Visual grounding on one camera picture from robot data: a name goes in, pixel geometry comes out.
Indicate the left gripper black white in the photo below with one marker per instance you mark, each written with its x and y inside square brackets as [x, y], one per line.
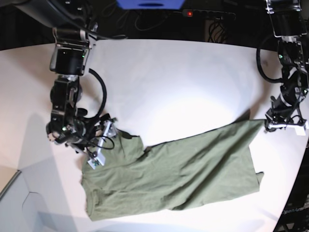
[282, 115]

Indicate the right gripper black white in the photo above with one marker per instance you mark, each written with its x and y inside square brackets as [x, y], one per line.
[101, 138]

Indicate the olive green t-shirt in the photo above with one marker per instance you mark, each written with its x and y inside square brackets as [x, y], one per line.
[210, 167]

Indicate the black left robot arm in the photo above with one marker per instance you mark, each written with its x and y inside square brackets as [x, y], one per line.
[292, 33]

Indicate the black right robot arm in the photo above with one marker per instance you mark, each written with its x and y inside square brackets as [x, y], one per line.
[75, 33]

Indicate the black power strip red light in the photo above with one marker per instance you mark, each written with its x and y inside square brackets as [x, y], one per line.
[208, 15]

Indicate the blue box at table back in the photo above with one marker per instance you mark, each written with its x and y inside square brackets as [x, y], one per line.
[150, 4]

